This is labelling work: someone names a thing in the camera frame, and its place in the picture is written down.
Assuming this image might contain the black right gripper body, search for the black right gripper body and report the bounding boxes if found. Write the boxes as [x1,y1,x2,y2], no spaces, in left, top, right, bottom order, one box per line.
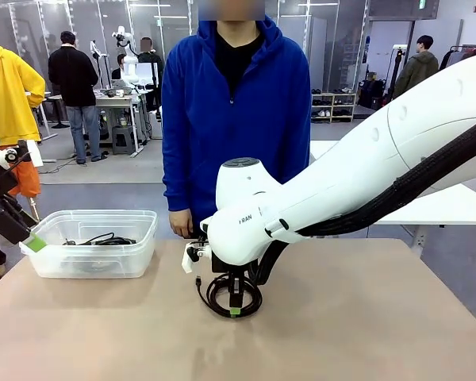
[210,253,259,286]

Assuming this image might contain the black USB cable grey tie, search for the black USB cable grey tie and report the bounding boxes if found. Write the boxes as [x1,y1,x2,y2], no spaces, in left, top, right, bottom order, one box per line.
[194,273,263,318]

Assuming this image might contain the person's left forearm blue sleeve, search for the person's left forearm blue sleeve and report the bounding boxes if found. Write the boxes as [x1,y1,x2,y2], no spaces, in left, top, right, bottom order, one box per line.
[279,130,313,186]

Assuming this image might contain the person's right forearm blue sleeve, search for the person's right forearm blue sleeve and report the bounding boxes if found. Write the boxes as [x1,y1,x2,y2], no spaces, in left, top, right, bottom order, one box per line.
[162,134,194,214]

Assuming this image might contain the person's right hand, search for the person's right hand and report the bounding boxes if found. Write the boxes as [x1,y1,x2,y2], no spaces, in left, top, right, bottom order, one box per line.
[169,209,195,239]

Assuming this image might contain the clear plastic storage box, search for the clear plastic storage box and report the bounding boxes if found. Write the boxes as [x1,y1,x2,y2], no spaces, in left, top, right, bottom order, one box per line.
[19,209,159,279]

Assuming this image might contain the person in yellow hoodie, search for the person in yellow hoodie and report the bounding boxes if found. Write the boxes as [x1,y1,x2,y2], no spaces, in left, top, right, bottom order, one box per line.
[0,13,47,223]

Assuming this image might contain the person in black jacket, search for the person in black jacket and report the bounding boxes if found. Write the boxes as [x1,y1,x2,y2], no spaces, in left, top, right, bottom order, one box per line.
[48,30,108,164]

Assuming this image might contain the person in blue hoodie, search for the person in blue hoodie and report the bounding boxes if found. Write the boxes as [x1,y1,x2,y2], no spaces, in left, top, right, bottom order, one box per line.
[161,0,313,239]

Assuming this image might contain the grey plastic stool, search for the grey plastic stool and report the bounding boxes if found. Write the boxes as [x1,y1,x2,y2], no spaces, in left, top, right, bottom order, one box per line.
[111,125,138,156]

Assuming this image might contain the white background desk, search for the white background desk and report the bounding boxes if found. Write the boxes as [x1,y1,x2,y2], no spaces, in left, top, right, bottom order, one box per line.
[47,89,154,158]

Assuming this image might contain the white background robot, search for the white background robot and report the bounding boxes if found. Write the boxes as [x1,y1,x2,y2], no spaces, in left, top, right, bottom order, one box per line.
[111,25,142,87]

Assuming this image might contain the person in black top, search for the person in black top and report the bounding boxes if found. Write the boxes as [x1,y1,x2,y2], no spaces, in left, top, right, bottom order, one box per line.
[136,37,166,118]

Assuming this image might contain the wooden shoe rack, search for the wooden shoe rack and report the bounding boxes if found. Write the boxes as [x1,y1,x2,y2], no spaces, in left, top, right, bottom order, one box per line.
[311,91,358,123]

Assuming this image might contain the white side table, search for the white side table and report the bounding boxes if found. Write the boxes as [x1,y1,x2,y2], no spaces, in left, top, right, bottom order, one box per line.
[309,139,476,255]

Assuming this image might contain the black bags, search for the black bags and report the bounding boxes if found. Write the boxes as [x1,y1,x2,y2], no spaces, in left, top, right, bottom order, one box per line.
[359,79,390,110]

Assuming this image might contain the black tripod stand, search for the black tripod stand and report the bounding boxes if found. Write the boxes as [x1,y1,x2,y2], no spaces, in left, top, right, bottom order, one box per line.
[384,45,406,106]

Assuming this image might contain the person in green jacket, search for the person in green jacket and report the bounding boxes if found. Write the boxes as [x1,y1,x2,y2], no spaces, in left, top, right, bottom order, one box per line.
[392,34,440,100]

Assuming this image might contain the clothes rack with coats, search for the clothes rack with coats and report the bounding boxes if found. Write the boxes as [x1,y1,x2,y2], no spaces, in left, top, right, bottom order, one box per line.
[440,39,476,71]

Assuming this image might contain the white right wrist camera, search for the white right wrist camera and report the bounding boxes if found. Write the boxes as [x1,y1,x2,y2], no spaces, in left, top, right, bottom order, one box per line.
[181,241,213,275]

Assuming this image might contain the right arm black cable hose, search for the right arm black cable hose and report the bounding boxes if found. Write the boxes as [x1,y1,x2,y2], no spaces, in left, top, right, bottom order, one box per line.
[257,114,476,285]

